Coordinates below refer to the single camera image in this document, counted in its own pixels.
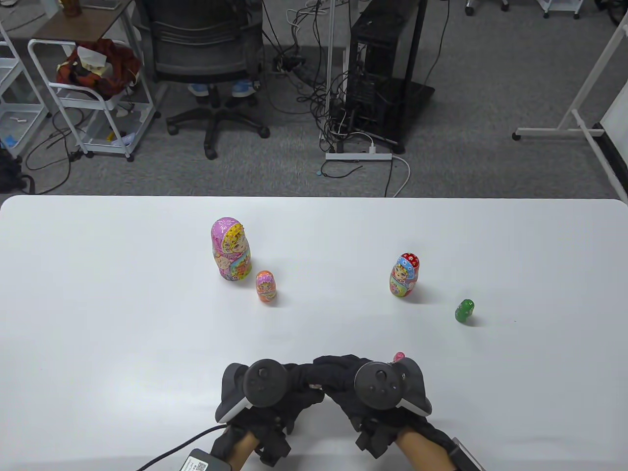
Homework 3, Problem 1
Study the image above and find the red blue Russian doll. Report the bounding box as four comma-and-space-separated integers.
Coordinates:
390, 253, 420, 299

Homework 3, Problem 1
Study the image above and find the person's left forearm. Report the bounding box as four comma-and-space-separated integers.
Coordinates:
226, 432, 261, 469

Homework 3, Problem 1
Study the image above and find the thin cable with blue disc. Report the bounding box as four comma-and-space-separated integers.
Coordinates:
318, 163, 365, 179

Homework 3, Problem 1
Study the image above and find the white shelf unit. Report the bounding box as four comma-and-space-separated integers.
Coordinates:
0, 22, 51, 160

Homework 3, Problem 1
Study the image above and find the white paper sheet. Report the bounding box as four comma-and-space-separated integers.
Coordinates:
76, 45, 109, 69

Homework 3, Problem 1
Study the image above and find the small orange Russian doll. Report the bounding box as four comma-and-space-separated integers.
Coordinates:
255, 270, 277, 304

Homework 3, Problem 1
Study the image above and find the black wheeled base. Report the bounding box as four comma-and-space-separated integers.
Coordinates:
595, 0, 628, 26

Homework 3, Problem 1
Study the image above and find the black floor cable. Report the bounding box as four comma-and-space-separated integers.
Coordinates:
25, 105, 85, 196

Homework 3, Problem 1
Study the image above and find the white metal pole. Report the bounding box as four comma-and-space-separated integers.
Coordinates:
321, 0, 340, 154

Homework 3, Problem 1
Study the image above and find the person's right forearm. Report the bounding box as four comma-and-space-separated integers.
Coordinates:
394, 424, 464, 471

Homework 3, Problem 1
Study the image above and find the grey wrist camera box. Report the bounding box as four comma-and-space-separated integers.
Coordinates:
449, 437, 486, 471
178, 448, 231, 471

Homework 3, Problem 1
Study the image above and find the white board panel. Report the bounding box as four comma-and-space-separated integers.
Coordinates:
591, 83, 628, 197

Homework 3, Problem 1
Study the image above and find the tangle of black cables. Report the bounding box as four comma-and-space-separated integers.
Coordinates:
262, 0, 354, 154

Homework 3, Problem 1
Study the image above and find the black backpack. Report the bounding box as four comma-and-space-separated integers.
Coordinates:
0, 146, 36, 194

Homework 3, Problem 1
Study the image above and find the black office chair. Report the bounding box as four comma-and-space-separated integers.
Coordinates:
132, 0, 270, 160

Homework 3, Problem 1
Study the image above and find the white power strip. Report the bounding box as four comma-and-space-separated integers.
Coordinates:
325, 152, 393, 162

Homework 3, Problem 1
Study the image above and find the black computer tower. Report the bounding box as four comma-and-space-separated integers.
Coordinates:
343, 9, 409, 154

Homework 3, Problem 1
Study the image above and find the white metal frame stand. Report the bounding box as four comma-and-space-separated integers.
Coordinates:
513, 14, 628, 203

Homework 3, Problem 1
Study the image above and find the white floor cable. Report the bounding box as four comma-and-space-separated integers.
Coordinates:
391, 156, 411, 198

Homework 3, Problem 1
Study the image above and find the black power brick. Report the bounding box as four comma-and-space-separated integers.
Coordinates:
272, 55, 307, 74

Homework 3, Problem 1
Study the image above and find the red orange fabric bag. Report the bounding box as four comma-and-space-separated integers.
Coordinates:
55, 38, 141, 99

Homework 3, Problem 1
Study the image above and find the large pink Russian doll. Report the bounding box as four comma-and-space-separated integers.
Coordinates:
211, 217, 252, 282

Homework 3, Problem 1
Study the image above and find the white rolling cart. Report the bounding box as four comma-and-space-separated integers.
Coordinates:
28, 38, 162, 162

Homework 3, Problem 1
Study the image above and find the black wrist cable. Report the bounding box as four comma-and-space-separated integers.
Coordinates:
137, 424, 231, 471

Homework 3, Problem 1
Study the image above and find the black metal stand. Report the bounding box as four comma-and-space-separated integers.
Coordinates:
392, 0, 436, 154

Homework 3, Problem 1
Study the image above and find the wooden side table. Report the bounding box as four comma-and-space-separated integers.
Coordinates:
32, 0, 137, 42

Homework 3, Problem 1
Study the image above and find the grey hand controller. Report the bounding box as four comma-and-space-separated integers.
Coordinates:
215, 359, 290, 425
354, 357, 433, 418

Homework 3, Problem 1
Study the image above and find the person's right hand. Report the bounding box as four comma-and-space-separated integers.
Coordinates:
304, 354, 449, 460

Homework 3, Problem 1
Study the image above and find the person's left hand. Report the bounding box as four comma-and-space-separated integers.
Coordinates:
211, 362, 327, 467

